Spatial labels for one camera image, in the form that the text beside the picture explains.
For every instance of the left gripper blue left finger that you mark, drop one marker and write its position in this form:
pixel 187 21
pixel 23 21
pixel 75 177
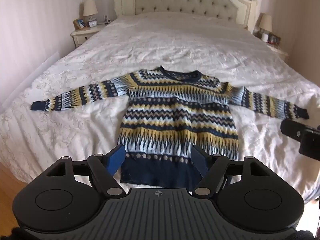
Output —
pixel 103 168

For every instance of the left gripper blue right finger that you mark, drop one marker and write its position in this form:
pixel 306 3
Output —
pixel 212 168

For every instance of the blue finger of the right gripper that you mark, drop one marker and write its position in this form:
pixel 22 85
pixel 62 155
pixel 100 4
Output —
pixel 292 129

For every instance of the navy yellow patterned knit sweater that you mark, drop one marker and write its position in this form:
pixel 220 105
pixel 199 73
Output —
pixel 169 113

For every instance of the white embroidered bedspread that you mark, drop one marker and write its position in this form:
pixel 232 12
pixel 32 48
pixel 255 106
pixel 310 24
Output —
pixel 33 140

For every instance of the right cream nightstand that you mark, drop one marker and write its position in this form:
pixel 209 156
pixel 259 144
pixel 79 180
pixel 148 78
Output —
pixel 275 47

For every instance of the cream nightstand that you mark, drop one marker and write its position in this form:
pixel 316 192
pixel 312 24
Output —
pixel 81 36
pixel 275 47

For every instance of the white candle jar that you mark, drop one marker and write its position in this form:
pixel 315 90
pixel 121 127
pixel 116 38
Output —
pixel 264 37

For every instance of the right cream table lamp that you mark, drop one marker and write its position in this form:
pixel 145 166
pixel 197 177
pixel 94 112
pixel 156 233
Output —
pixel 266 23

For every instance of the cream table lamp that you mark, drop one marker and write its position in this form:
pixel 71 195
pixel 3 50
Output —
pixel 89 9
pixel 266 23

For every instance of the left cream nightstand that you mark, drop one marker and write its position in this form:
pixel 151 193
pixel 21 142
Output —
pixel 81 36

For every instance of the cream tufted headboard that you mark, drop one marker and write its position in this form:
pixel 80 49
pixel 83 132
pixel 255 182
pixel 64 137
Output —
pixel 236 11

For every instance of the left cream table lamp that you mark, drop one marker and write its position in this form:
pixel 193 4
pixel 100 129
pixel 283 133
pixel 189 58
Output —
pixel 89 9

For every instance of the dark small picture frame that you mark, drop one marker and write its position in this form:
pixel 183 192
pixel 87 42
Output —
pixel 274 39

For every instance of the wooden photo frame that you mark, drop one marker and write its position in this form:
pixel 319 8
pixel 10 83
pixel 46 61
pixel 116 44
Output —
pixel 79 24

